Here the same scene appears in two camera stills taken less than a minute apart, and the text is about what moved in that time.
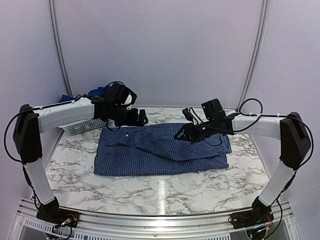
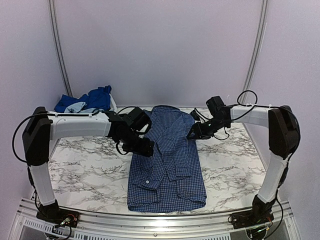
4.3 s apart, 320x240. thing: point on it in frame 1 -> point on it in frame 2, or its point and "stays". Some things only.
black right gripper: [188, 129] stays
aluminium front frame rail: [96, 226] stays
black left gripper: [132, 120] -> [145, 149]
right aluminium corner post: [258, 54] stays
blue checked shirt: [152, 149] -> [171, 180]
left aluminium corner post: [59, 47] stays
